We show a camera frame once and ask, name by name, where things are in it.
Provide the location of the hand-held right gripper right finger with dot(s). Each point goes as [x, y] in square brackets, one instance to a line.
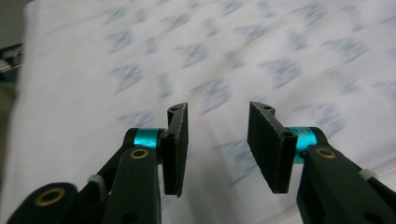
[271, 146]

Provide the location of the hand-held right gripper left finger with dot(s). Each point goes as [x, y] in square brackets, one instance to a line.
[175, 149]

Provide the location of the lilac towel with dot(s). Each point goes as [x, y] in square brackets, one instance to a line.
[93, 77]

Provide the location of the white foam mat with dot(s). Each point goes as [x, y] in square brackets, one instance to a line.
[389, 178]

